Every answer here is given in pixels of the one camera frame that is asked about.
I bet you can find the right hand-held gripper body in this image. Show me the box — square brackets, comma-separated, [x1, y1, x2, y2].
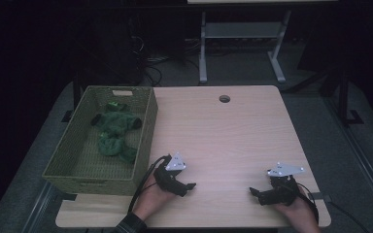
[257, 161, 306, 207]

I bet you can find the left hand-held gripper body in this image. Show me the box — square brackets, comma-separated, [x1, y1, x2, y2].
[153, 151, 187, 195]

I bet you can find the green fleece garment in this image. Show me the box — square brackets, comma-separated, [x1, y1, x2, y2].
[89, 101, 143, 165]

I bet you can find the green woven basket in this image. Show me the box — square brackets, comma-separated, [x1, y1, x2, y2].
[41, 84, 159, 197]

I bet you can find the person's right hand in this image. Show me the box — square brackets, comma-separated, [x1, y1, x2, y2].
[273, 185, 321, 226]

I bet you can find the person's left hand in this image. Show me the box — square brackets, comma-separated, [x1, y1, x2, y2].
[131, 174, 177, 222]

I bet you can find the grey tape strip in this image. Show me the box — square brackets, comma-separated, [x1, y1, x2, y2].
[310, 191, 333, 204]

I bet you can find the black metal stand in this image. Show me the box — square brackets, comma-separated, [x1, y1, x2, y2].
[281, 62, 365, 128]

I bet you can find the grey metal stand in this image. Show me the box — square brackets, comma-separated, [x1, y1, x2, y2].
[197, 9, 292, 84]

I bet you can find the left hand-held gripper black cable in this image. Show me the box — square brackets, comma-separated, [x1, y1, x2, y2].
[127, 153, 173, 215]

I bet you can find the hand-held gripper black cable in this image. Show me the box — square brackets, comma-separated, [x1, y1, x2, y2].
[295, 182, 321, 225]
[127, 153, 173, 215]

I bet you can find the right hand-held gripper black cable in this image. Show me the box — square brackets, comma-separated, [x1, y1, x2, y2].
[295, 182, 321, 225]

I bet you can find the thin black cable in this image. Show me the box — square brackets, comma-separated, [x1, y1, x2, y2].
[327, 200, 372, 233]

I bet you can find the grey metal rail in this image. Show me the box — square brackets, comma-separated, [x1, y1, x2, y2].
[21, 182, 56, 233]
[322, 96, 373, 225]

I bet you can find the tangle of black cables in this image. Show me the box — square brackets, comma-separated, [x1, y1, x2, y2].
[128, 34, 202, 87]

